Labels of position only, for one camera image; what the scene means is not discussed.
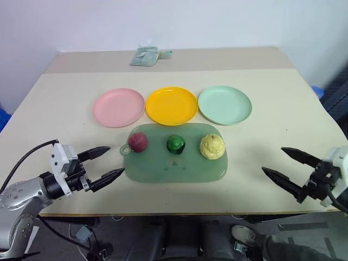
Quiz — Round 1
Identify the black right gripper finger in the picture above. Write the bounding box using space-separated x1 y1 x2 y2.
280 147 322 170
261 166 311 204

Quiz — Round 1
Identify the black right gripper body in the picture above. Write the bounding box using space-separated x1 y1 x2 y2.
303 160 341 201

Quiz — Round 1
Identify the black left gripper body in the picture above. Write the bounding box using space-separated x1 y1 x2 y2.
65 159 94 192

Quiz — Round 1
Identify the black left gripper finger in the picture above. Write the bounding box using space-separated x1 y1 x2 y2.
90 167 126 194
77 146 111 164

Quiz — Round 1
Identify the pink plate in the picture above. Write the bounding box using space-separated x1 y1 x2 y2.
92 88 146 129

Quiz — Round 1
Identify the green ball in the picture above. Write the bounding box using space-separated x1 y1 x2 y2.
166 134 187 156

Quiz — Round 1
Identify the yellow plate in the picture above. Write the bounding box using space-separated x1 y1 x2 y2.
145 86 198 127

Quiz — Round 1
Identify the light green plate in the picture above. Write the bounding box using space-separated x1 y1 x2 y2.
197 85 253 126

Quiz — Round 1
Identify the red apple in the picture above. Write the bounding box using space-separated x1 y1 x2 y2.
128 132 149 153

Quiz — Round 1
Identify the small grey box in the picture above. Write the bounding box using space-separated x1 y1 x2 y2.
75 225 95 243

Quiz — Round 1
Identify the translucent green cutting mat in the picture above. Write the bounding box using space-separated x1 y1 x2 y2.
120 122 229 184

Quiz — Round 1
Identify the blue round container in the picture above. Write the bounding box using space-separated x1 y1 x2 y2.
310 85 326 100

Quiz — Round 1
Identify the grey white shoe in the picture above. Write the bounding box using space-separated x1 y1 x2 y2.
231 225 258 248

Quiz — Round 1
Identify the dark trouser leg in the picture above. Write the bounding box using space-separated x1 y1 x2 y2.
261 233 348 261

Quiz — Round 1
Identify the black ribbed case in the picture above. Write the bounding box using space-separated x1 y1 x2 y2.
321 66 348 116

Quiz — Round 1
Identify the blue plastic crate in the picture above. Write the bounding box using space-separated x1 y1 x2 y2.
0 101 12 133

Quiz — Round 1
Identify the green fabric pouch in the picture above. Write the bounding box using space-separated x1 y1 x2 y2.
129 46 159 67

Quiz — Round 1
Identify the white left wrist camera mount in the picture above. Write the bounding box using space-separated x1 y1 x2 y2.
49 142 79 197

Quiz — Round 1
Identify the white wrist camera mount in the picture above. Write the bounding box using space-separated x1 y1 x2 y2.
320 146 348 209
49 142 79 197

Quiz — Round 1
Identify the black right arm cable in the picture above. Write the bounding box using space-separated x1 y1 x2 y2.
325 185 348 213

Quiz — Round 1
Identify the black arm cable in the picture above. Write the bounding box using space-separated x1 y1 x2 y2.
0 139 60 194
325 185 348 213

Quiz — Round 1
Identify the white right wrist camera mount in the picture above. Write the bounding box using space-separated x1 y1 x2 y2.
320 146 348 209

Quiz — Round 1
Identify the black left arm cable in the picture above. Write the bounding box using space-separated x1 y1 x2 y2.
0 139 60 194

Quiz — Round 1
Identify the black floor cable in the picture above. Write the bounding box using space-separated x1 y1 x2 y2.
38 216 92 252

